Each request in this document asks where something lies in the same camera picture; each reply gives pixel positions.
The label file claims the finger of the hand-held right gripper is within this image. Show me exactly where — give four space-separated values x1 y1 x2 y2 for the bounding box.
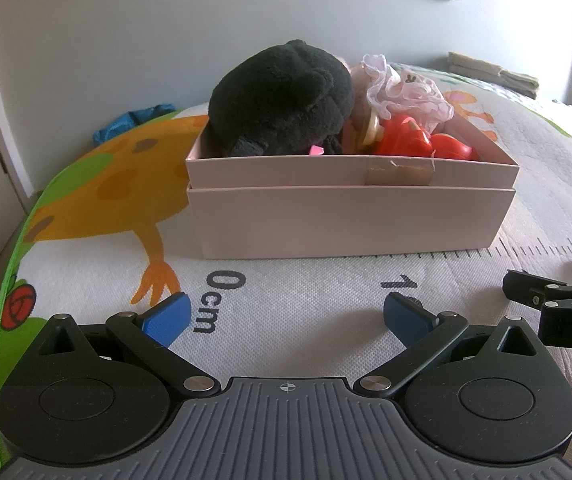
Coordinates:
502 270 572 307

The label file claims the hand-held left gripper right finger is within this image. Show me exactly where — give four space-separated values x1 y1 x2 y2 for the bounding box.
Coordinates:
353 292 549 401

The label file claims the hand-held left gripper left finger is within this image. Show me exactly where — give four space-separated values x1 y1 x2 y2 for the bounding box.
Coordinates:
30 291 221 398

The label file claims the pink cardboard box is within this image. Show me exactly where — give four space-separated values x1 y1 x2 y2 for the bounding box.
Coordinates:
186 120 521 261

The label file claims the red orange plastic toy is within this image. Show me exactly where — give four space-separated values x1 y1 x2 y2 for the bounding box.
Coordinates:
373 115 479 162

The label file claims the white pink lace doll dress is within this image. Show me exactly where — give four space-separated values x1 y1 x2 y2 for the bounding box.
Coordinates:
358 54 455 133

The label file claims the black plush toy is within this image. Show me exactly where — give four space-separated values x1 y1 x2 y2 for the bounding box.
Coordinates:
207 39 355 157

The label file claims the printed play mat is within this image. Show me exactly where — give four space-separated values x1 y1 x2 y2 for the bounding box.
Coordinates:
0 62 572 480

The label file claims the blue cloth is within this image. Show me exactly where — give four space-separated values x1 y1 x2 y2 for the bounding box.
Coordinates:
92 104 177 147

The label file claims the folded beige towel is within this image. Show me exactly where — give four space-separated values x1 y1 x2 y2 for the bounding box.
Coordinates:
447 51 540 99

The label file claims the white door frame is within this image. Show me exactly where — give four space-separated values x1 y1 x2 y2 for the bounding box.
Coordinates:
0 10 34 201

